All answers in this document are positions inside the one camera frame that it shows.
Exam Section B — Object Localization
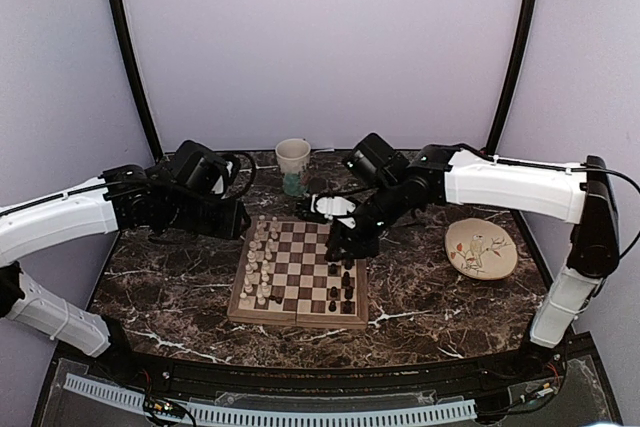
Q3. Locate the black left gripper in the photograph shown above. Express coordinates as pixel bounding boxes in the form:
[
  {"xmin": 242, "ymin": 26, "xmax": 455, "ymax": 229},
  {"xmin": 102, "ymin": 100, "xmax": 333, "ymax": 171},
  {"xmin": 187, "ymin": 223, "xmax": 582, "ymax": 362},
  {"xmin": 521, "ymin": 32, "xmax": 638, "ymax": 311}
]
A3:
[{"xmin": 163, "ymin": 195, "xmax": 251, "ymax": 241}]

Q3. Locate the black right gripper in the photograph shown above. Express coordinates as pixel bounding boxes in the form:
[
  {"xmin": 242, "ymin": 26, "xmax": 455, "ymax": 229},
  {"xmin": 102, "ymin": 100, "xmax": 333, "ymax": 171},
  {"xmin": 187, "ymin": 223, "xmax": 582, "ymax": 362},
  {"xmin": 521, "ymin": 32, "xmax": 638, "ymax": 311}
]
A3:
[{"xmin": 324, "ymin": 179, "xmax": 408, "ymax": 262}]

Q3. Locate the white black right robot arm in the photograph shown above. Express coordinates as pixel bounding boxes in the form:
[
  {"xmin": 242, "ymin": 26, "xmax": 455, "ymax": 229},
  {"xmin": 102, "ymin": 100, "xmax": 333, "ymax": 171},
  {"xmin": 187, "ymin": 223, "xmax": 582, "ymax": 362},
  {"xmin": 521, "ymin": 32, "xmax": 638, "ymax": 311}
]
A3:
[{"xmin": 311, "ymin": 134, "xmax": 626, "ymax": 381}]

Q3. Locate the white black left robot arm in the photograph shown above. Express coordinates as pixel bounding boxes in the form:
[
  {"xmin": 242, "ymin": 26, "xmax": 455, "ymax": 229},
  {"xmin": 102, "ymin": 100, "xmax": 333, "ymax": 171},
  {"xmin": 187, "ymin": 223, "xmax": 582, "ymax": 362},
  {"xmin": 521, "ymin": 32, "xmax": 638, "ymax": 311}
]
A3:
[{"xmin": 1, "ymin": 165, "xmax": 250, "ymax": 383}]

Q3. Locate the wooden chess board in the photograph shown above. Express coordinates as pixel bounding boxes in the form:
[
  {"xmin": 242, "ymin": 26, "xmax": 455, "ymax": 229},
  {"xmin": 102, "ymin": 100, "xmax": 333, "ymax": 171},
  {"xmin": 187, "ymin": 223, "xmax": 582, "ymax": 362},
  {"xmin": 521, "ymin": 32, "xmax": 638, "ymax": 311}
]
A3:
[{"xmin": 227, "ymin": 216, "xmax": 369, "ymax": 329}]

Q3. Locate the white chess pieces row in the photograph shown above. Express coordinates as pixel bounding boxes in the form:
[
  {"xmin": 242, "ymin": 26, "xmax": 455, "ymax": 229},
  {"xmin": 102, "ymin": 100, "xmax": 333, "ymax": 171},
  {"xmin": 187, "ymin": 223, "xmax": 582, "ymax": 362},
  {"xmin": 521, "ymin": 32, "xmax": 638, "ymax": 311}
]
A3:
[{"xmin": 238, "ymin": 215, "xmax": 283, "ymax": 310}]

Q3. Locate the ceramic coral pattern mug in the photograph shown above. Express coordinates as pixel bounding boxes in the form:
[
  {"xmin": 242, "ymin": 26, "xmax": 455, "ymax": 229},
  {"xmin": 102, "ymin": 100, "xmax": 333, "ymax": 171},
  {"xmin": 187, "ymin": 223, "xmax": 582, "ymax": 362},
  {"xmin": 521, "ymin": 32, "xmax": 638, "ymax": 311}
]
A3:
[{"xmin": 275, "ymin": 138, "xmax": 311, "ymax": 197}]

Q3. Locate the ceramic bird pattern plate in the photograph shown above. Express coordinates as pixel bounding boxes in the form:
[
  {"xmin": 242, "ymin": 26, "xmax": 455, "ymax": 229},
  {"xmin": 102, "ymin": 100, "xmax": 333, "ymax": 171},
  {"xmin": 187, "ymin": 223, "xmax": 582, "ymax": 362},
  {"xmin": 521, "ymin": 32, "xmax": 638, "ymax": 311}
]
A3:
[{"xmin": 444, "ymin": 218, "xmax": 518, "ymax": 281}]

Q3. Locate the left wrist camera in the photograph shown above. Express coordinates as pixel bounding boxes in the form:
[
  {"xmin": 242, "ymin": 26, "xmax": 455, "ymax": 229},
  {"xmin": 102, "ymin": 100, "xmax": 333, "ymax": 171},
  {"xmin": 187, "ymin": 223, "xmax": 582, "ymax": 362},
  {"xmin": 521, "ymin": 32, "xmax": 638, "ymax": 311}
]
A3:
[{"xmin": 169, "ymin": 140, "xmax": 229, "ymax": 196}]

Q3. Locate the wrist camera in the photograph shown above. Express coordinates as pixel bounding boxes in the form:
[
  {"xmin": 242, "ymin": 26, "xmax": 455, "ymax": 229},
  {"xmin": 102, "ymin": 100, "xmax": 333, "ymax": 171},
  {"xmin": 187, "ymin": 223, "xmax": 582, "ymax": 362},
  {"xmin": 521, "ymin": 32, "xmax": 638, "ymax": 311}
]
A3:
[
  {"xmin": 169, "ymin": 140, "xmax": 229, "ymax": 196},
  {"xmin": 342, "ymin": 132, "xmax": 409, "ymax": 187}
]

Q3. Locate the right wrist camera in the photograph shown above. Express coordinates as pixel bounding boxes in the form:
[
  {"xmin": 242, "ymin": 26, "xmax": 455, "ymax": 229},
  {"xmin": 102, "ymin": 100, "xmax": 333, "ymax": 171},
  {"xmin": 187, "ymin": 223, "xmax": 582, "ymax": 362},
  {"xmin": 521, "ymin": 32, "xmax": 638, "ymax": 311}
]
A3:
[{"xmin": 342, "ymin": 132, "xmax": 409, "ymax": 187}]

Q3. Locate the white slotted cable duct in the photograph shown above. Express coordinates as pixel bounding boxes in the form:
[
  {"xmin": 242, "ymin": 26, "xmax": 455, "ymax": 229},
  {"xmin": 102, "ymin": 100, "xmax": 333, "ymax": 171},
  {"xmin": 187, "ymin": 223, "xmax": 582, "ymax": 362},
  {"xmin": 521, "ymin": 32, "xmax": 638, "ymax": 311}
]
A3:
[{"xmin": 63, "ymin": 374, "xmax": 477, "ymax": 426}]

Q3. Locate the black corner frame post left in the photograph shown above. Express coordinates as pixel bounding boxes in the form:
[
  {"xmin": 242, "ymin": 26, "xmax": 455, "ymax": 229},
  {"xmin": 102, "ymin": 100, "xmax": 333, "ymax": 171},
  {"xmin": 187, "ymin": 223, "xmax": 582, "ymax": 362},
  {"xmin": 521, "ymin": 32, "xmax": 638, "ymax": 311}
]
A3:
[{"xmin": 108, "ymin": 0, "xmax": 164, "ymax": 161}]

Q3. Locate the black corner frame post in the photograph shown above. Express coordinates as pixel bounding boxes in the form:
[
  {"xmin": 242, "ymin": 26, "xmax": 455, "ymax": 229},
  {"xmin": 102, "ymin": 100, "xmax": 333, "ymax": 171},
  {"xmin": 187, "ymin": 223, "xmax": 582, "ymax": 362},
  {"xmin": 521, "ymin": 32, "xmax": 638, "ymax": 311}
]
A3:
[
  {"xmin": 108, "ymin": 0, "xmax": 164, "ymax": 161},
  {"xmin": 485, "ymin": 0, "xmax": 536, "ymax": 155}
]

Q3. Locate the black front rail base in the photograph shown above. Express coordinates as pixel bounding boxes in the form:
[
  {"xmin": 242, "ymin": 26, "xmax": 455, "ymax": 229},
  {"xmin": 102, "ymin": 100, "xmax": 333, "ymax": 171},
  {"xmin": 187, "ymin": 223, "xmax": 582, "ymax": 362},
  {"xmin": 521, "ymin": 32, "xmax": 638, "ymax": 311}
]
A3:
[{"xmin": 54, "ymin": 331, "xmax": 596, "ymax": 403}]

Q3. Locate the black corner frame post right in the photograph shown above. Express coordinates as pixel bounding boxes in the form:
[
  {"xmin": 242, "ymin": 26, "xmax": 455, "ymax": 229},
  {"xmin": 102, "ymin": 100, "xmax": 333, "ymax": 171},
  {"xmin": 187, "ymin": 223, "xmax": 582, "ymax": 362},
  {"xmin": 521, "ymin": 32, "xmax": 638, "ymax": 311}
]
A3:
[{"xmin": 485, "ymin": 0, "xmax": 536, "ymax": 155}]

